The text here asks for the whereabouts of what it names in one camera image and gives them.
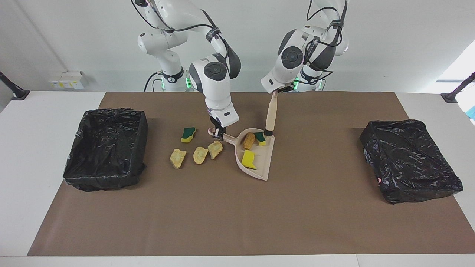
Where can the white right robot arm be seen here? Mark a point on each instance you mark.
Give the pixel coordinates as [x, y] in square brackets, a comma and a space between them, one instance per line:
[213, 85]

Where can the yellow notched sponge piece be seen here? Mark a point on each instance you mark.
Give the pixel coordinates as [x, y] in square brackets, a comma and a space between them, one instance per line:
[248, 159]

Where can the green topped yellow sponge piece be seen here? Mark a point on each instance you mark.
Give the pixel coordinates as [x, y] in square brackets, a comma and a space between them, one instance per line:
[188, 134]

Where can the blue item at table edge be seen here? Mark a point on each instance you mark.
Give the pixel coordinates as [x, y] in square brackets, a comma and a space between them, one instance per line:
[472, 113]

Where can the brown oval sponge piece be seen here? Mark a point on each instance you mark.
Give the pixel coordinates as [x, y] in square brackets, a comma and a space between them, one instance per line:
[248, 141]

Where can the beige hand brush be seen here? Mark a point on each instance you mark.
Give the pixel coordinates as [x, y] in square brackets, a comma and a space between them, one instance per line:
[271, 115]

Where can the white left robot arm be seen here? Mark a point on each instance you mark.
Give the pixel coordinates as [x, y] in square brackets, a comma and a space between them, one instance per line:
[293, 57]

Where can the black camera stand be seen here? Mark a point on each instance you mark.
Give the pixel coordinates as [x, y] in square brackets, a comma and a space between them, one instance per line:
[451, 97]
[20, 94]

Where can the beige foam chunk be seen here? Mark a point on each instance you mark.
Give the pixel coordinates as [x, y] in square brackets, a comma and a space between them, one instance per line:
[178, 158]
[200, 155]
[215, 149]

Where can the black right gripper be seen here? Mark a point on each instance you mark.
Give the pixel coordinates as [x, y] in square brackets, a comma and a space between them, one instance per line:
[216, 125]

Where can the white wall box yellow labels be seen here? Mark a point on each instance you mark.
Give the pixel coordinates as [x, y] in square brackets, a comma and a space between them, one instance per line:
[66, 81]

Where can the brown table mat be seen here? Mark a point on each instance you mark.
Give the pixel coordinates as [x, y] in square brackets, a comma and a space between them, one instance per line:
[237, 230]

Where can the black bag lined bin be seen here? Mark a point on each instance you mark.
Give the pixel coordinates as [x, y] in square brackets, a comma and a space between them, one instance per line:
[107, 148]

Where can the small yellow green sponge piece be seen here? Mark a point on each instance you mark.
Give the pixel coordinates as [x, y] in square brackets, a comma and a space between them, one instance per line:
[261, 139]

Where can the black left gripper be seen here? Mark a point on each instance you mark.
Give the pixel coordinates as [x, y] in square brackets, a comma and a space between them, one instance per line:
[285, 89]

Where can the black lined bin pink spot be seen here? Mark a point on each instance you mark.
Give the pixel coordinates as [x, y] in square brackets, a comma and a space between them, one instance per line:
[415, 167]

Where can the beige plastic dustpan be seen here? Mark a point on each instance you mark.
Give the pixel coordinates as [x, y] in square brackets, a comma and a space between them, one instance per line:
[261, 167]

